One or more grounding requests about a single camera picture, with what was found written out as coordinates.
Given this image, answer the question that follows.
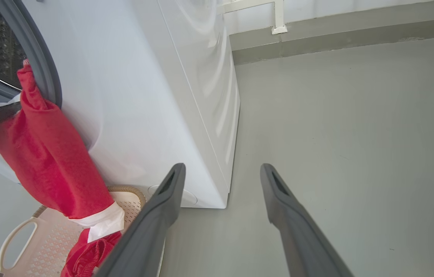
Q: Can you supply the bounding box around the white front-load washing machine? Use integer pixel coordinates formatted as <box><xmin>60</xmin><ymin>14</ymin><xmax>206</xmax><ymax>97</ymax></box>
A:
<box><xmin>0</xmin><ymin>0</ymin><xmax>240</xmax><ymax>209</ymax></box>

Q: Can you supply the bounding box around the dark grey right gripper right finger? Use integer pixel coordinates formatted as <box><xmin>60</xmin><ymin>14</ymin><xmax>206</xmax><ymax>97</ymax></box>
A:
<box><xmin>260</xmin><ymin>164</ymin><xmax>356</xmax><ymax>277</ymax></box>

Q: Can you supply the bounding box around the white metal rack frame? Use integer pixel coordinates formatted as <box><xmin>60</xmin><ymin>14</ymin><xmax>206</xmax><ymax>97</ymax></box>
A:
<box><xmin>217</xmin><ymin>0</ymin><xmax>288</xmax><ymax>35</ymax></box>

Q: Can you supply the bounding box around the red and white garment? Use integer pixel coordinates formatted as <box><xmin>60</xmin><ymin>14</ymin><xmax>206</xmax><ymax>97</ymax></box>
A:
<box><xmin>0</xmin><ymin>60</ymin><xmax>125</xmax><ymax>277</ymax></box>

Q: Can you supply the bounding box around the cream perforated laundry basket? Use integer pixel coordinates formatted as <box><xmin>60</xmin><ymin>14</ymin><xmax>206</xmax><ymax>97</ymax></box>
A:
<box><xmin>0</xmin><ymin>186</ymin><xmax>165</xmax><ymax>277</ymax></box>

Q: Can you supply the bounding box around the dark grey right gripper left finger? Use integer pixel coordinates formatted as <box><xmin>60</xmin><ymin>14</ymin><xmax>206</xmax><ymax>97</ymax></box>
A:
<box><xmin>94</xmin><ymin>163</ymin><xmax>186</xmax><ymax>277</ymax></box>

